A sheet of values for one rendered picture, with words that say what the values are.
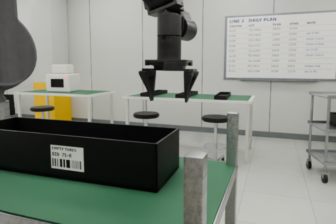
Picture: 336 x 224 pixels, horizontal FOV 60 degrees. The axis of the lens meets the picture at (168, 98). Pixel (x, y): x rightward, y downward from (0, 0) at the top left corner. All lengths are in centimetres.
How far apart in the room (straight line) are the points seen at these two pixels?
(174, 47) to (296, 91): 469
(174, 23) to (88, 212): 44
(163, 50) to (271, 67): 462
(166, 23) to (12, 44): 42
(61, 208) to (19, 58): 39
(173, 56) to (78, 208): 38
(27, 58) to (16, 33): 3
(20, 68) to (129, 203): 40
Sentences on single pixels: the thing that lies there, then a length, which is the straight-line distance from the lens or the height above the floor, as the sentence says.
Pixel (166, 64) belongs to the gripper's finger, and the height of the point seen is 123.
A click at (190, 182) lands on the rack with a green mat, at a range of 44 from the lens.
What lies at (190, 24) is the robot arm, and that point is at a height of 133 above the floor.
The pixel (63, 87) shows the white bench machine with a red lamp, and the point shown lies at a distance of 511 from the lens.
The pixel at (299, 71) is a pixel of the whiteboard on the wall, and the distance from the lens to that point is 526.
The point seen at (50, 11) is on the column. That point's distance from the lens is 643.
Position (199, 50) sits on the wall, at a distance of 543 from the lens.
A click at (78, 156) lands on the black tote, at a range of 75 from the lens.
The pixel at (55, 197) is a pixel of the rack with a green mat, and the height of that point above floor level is 95.
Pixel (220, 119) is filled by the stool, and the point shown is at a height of 62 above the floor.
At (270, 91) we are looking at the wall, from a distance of 529.
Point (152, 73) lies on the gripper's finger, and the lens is 72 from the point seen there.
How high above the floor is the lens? 123
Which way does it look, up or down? 6 degrees down
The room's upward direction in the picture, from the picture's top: straight up
